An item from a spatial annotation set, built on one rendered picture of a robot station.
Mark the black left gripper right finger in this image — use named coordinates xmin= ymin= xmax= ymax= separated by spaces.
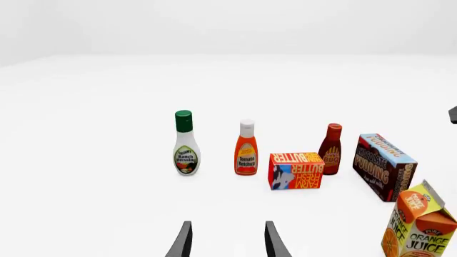
xmin=264 ymin=221 xmax=293 ymax=257

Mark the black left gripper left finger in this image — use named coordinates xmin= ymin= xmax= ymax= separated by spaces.
xmin=164 ymin=221 xmax=194 ymax=257

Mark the orange juice carton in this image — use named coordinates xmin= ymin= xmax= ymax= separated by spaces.
xmin=381 ymin=178 xmax=457 ymax=257

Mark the red butter box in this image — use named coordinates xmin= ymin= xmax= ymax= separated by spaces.
xmin=268 ymin=152 xmax=326 ymax=191

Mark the tomato ketchup bottle white cap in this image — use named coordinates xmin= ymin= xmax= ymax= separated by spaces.
xmin=233 ymin=119 xmax=258 ymax=176

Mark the ranch dressing bottle green cap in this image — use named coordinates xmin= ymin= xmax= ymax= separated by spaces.
xmin=173 ymin=109 xmax=201 ymax=177

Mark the brown BBQ sauce bottle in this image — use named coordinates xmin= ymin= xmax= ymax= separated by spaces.
xmin=317 ymin=122 xmax=343 ymax=176

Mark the chocolate pudding box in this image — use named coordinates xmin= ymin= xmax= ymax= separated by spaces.
xmin=352 ymin=133 xmax=418 ymax=203

